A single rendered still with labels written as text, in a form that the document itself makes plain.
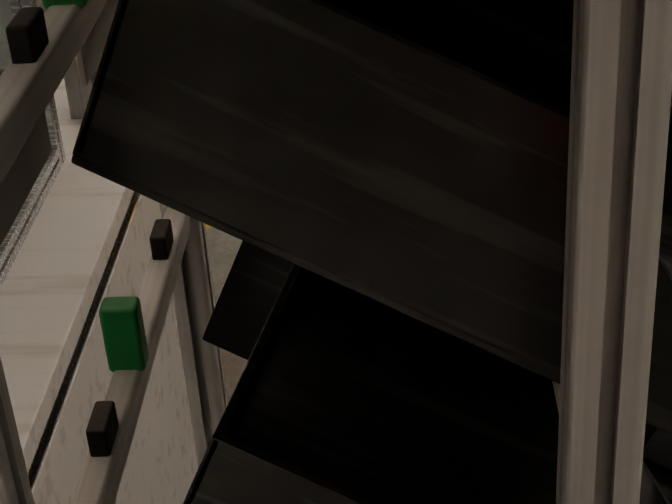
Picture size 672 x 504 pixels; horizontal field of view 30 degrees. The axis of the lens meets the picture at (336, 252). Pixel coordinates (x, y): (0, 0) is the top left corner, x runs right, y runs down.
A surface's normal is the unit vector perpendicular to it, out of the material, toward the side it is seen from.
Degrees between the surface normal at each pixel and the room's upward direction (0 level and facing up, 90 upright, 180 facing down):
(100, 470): 0
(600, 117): 90
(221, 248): 0
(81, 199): 0
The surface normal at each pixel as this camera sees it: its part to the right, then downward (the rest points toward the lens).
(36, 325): -0.06, -0.87
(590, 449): -0.04, 0.50
